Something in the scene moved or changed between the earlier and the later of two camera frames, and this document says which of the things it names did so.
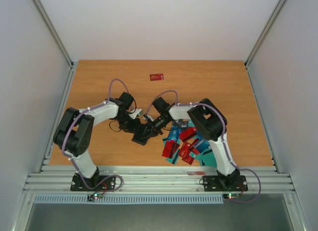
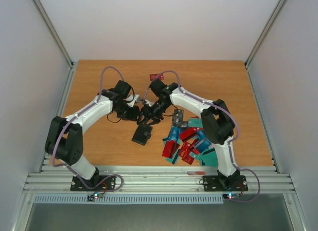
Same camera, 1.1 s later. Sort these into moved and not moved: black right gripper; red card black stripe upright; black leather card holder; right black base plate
Moved: black right gripper
Not moved: black leather card holder; red card black stripe upright; right black base plate
